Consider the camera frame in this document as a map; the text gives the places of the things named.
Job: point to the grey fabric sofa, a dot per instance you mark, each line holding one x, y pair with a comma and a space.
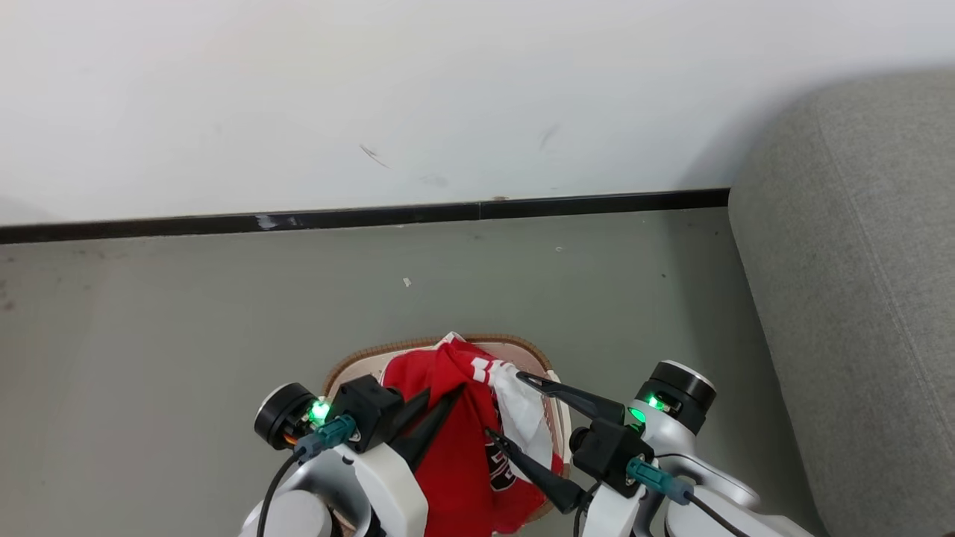
858, 298

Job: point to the red jersey with white panel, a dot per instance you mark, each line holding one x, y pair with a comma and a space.
455, 462

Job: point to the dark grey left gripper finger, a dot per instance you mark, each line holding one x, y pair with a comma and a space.
541, 473
429, 425
410, 410

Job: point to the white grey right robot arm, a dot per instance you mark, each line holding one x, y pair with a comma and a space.
735, 522

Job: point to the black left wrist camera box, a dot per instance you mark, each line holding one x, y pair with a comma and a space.
365, 410

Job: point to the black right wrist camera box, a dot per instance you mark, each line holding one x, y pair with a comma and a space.
608, 451

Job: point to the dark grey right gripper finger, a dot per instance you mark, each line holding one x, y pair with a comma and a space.
582, 403

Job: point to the black skirting board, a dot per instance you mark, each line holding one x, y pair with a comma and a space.
373, 216

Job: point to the cream perforated basket, brown rim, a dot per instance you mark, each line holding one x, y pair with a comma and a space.
357, 371

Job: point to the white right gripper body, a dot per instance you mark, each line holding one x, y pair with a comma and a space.
675, 395

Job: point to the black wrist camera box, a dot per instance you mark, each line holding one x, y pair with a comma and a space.
608, 451
365, 410

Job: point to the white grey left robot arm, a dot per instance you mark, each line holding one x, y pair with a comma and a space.
295, 518

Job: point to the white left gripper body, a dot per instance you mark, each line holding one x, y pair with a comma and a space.
388, 492

